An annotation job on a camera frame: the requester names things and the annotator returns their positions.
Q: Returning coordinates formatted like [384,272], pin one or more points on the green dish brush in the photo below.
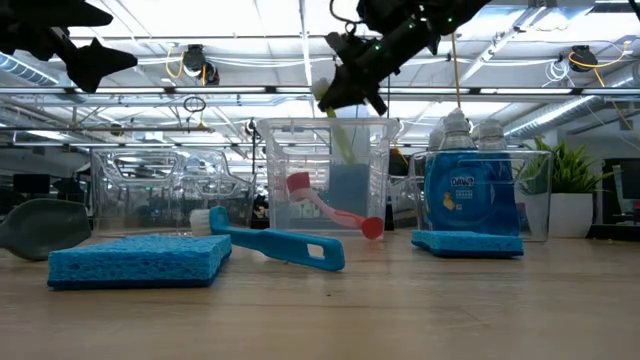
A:
[345,145]

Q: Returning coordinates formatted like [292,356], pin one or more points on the grey dish brush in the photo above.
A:
[45,230]

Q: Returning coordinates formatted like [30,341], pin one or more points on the green plant in white pot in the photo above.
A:
[570,215]

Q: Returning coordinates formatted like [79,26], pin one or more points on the blue dish soap bottle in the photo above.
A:
[465,200]
[510,210]

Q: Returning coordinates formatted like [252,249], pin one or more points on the red dish brush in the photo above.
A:
[372,227]

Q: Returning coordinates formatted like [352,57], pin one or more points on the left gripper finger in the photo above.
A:
[60,12]
[97,62]

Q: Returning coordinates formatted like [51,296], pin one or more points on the blue dish brush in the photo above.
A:
[280,245]

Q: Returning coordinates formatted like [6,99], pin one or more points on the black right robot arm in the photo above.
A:
[425,10]

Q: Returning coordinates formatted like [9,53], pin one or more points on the deep clear plastic bin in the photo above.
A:
[280,150]

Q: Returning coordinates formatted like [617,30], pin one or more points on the black monitor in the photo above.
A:
[625,190]

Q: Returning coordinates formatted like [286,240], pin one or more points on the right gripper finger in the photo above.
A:
[345,95]
[378,104]

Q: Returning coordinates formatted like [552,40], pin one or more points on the shallow clear plastic tray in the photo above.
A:
[150,200]
[535,200]

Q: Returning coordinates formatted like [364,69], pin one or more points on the blue sponge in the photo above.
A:
[140,262]
[465,245]

